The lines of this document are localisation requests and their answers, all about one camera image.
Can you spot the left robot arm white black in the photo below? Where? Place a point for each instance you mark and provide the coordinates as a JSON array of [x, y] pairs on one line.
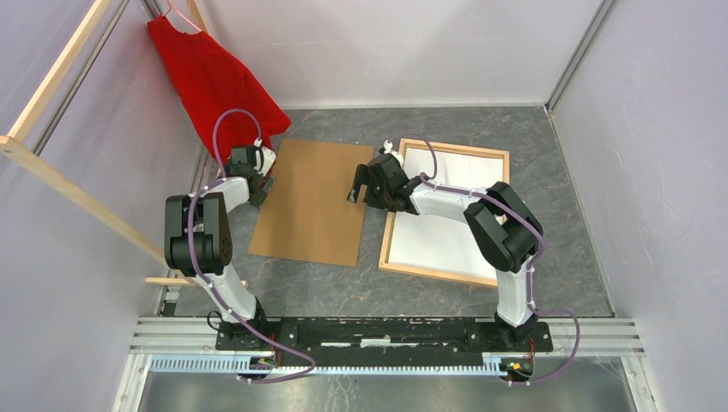
[[198, 242]]

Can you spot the wooden picture frame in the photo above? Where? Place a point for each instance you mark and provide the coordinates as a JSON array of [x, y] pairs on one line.
[[392, 227]]

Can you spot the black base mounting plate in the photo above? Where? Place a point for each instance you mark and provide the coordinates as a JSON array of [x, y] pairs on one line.
[[388, 342]]

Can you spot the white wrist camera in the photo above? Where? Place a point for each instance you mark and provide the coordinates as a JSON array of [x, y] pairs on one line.
[[388, 149], [264, 158]]

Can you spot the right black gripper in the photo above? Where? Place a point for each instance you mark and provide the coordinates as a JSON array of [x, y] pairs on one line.
[[362, 176]]

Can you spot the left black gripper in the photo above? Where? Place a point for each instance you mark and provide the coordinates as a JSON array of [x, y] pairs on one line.
[[261, 196]]

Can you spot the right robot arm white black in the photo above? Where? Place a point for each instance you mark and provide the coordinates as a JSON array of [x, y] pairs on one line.
[[505, 231]]

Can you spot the aluminium rail base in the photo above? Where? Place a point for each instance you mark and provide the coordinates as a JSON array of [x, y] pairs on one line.
[[597, 364]]

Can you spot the brown cardboard backing board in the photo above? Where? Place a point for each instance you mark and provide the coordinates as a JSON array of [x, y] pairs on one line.
[[307, 215]]

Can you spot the red hanging shirt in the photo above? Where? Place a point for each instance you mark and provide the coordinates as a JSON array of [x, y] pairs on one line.
[[225, 102]]

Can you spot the printed colour photo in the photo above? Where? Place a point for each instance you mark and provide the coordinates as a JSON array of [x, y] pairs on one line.
[[449, 227]]

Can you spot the wooden clothes rack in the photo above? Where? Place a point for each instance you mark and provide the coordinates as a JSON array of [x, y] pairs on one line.
[[114, 127]]

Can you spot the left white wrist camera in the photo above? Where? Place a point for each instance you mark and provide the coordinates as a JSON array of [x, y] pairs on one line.
[[264, 158]]

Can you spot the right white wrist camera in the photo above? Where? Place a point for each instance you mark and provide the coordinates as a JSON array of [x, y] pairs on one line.
[[388, 149]]

